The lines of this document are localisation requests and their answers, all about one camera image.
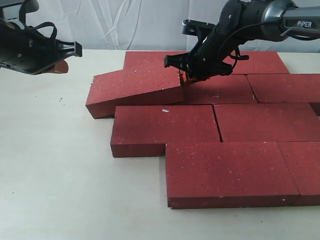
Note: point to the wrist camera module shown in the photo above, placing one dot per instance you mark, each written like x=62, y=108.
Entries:
x=197, y=28
x=17, y=9

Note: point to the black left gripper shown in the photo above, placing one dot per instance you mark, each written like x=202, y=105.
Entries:
x=35, y=50

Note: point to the middle row red brick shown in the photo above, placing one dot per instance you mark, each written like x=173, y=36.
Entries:
x=267, y=122

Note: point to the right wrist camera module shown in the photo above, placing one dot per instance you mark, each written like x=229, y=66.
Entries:
x=197, y=28

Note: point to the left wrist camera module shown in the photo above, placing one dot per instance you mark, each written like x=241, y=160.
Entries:
x=17, y=9

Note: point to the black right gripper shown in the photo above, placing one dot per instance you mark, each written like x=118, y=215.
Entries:
x=202, y=62

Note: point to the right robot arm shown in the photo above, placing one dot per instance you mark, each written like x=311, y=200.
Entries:
x=240, y=22

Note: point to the white backdrop cloth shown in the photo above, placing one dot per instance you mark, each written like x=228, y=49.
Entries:
x=154, y=25

